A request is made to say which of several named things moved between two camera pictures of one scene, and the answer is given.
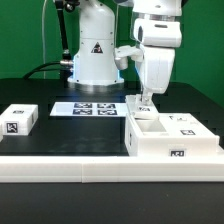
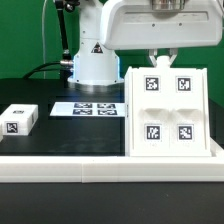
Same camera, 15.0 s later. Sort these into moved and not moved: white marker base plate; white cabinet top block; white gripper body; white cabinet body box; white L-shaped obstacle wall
Moved: white gripper body; white cabinet body box
Not moved: white L-shaped obstacle wall; white marker base plate; white cabinet top block
